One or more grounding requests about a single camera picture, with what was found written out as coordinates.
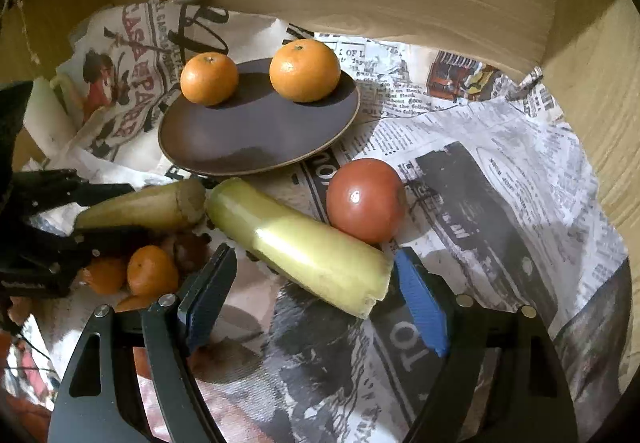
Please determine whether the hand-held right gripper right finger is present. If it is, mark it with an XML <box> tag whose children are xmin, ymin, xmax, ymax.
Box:
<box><xmin>394</xmin><ymin>247</ymin><xmax>579</xmax><ymax>443</ymax></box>

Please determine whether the dark brown plate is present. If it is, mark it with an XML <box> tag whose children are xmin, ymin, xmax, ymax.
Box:
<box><xmin>158</xmin><ymin>57</ymin><xmax>361</xmax><ymax>176</ymax></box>

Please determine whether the red tomato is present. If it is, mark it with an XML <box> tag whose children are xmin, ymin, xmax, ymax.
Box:
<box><xmin>326</xmin><ymin>158</ymin><xmax>407</xmax><ymax>245</ymax></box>

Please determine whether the brownish green banana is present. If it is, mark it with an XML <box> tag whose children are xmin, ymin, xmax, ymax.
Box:
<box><xmin>74</xmin><ymin>178</ymin><xmax>207</xmax><ymax>231</ymax></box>

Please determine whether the large orange mandarin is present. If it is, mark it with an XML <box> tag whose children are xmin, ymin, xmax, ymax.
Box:
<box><xmin>269</xmin><ymin>38</ymin><xmax>342</xmax><ymax>103</ymax></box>

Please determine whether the yellow green banana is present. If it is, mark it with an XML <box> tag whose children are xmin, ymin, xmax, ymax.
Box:
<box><xmin>205</xmin><ymin>177</ymin><xmax>394</xmax><ymax>320</ymax></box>

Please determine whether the small orange mandarin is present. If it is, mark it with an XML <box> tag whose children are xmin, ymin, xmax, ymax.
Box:
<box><xmin>180</xmin><ymin>52</ymin><xmax>239</xmax><ymax>106</ymax></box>

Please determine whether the brown round fruit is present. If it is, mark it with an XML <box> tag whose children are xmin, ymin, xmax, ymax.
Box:
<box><xmin>160</xmin><ymin>233</ymin><xmax>211</xmax><ymax>274</ymax></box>

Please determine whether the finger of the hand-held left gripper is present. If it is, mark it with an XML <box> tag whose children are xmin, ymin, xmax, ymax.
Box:
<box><xmin>11</xmin><ymin>168</ymin><xmax>135</xmax><ymax>215</ymax></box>
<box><xmin>0</xmin><ymin>226</ymin><xmax>152</xmax><ymax>300</ymax></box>

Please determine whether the newspaper print paper sheet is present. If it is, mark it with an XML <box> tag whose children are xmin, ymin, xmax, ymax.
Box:
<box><xmin>30</xmin><ymin>0</ymin><xmax>631</xmax><ymax>443</ymax></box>

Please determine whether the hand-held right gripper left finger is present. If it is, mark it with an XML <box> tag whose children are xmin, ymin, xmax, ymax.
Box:
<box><xmin>47</xmin><ymin>244</ymin><xmax>237</xmax><ymax>443</ymax></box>

